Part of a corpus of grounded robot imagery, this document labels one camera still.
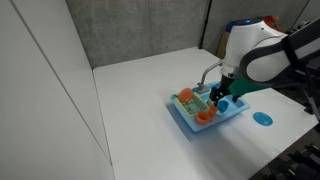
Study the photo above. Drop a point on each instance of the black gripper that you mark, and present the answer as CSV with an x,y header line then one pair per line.
x,y
222,90

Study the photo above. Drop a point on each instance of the small orange cup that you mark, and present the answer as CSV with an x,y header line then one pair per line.
x,y
213,111

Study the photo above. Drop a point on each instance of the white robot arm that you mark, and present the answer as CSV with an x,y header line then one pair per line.
x,y
250,40

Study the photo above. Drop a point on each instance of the yellow dish rack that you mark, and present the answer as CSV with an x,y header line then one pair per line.
x,y
196,106

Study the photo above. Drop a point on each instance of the large orange cup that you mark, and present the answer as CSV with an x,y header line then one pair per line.
x,y
202,118

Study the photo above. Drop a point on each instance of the grey toy faucet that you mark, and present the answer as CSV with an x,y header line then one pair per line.
x,y
202,87

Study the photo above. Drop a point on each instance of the blue toy sink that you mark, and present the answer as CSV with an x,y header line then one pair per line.
x,y
238,106

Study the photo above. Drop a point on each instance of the orange plate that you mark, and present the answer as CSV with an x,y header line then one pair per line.
x,y
185,95

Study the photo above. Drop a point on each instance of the blue plate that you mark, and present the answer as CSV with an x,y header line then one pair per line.
x,y
262,118

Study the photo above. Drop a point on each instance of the wooden toy shelf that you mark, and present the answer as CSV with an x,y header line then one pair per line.
x,y
221,45

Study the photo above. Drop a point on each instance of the black equipment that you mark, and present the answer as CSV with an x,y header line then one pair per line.
x,y
296,160

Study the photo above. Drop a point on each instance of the red toy bin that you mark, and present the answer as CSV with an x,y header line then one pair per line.
x,y
270,19

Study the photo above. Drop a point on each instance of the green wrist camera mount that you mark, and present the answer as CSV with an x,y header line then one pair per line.
x,y
245,87

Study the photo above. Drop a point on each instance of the black partition post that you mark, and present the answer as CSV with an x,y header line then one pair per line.
x,y
204,26

